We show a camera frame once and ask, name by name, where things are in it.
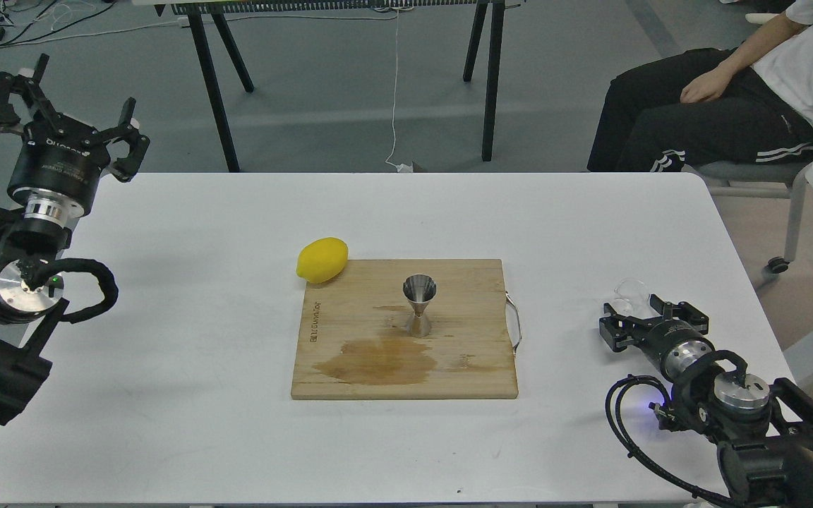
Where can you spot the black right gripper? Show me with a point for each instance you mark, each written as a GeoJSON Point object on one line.
{"type": "Point", "coordinates": [671, 346]}

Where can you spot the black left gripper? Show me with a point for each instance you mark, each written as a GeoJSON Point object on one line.
{"type": "Point", "coordinates": [53, 173]}

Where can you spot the clear glass cup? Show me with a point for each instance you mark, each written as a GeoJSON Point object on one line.
{"type": "Point", "coordinates": [632, 297]}

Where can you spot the steel jigger measuring cup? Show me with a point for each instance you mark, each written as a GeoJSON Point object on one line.
{"type": "Point", "coordinates": [419, 290]}

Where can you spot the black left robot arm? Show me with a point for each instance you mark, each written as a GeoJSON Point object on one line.
{"type": "Point", "coordinates": [39, 288]}

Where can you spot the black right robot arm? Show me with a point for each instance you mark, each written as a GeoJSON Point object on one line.
{"type": "Point", "coordinates": [763, 432]}

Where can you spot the black-legged background table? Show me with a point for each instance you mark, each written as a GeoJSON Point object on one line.
{"type": "Point", "coordinates": [348, 60]}

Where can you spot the grey chair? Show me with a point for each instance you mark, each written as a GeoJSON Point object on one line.
{"type": "Point", "coordinates": [782, 181]}

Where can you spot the wooden cutting board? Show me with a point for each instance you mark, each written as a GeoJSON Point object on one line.
{"type": "Point", "coordinates": [354, 345]}

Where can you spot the seated person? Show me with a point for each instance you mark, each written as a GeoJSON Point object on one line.
{"type": "Point", "coordinates": [748, 105]}

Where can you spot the yellow lemon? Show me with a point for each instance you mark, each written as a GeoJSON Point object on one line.
{"type": "Point", "coordinates": [322, 260]}

